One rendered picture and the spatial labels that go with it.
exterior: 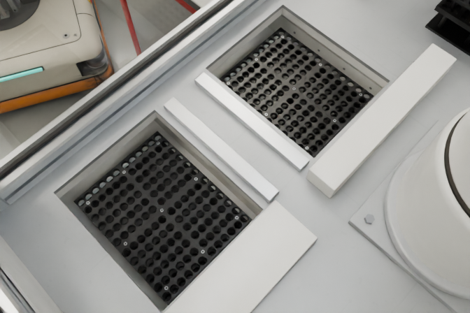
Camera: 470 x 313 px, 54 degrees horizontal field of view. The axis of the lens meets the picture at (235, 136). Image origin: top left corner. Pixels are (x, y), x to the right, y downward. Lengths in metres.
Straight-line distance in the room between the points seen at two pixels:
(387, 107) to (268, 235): 0.27
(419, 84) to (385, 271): 0.30
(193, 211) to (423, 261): 0.34
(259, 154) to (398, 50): 0.32
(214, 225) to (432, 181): 0.33
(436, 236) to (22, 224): 0.56
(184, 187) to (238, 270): 0.17
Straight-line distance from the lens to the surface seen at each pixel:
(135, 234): 0.74
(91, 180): 0.86
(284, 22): 0.95
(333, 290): 0.67
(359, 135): 0.72
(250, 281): 0.65
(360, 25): 0.89
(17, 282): 0.61
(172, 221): 0.73
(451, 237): 0.59
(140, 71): 0.75
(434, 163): 0.57
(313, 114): 0.81
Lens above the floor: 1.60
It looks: 63 degrees down
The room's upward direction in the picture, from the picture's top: straight up
